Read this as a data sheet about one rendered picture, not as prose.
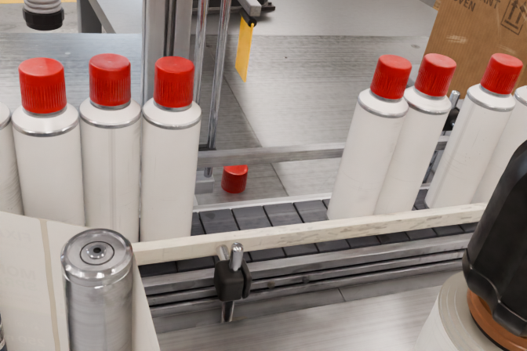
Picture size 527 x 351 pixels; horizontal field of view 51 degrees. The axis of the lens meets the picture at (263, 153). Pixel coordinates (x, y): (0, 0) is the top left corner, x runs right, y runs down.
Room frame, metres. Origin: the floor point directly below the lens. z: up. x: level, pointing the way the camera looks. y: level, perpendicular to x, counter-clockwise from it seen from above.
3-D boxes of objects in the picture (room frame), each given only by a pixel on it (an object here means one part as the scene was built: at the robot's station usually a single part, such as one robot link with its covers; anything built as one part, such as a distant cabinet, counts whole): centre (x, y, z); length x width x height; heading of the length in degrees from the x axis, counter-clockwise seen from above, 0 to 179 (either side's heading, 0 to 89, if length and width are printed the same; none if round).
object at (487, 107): (0.56, -0.24, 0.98); 0.05 x 0.05 x 0.20
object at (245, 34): (0.45, 0.03, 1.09); 0.03 x 0.01 x 0.06; 24
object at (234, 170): (0.59, 0.03, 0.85); 0.03 x 0.03 x 0.03
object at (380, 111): (0.50, -0.11, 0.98); 0.05 x 0.05 x 0.20
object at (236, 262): (0.36, 0.01, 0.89); 0.03 x 0.03 x 0.12; 24
